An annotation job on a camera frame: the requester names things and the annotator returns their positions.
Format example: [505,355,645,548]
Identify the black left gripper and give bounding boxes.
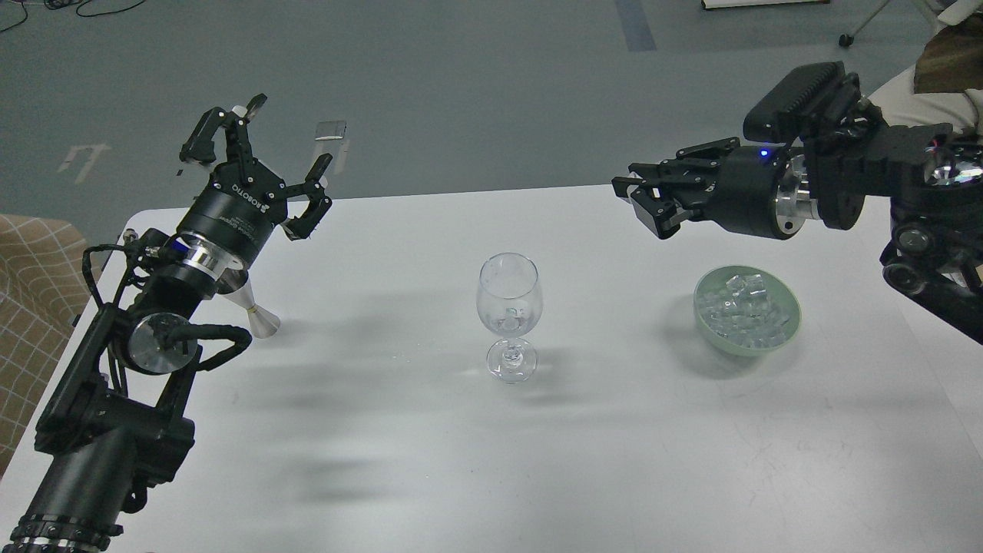
[177,94,333,270]

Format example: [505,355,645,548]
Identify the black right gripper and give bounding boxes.
[611,137,804,240]

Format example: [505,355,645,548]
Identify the steel cocktail jigger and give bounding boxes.
[217,269,281,339]

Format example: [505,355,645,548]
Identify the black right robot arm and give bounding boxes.
[611,92,981,342]

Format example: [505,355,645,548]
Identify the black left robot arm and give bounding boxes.
[3,94,333,552]

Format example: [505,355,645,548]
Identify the green bowl of ice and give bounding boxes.
[692,265,802,357]

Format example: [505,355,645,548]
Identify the clear wine glass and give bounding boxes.
[476,252,544,384]

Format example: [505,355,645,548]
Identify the grey floor plate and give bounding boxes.
[315,120,347,141]

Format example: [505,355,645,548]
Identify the beige checked cloth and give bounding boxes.
[1,214,89,472]

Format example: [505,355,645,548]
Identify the seated person beige trousers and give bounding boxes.
[870,1,982,137]

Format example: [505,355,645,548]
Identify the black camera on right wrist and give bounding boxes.
[742,61,861,144]

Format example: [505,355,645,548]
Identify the black floor cable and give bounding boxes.
[0,0,147,33]

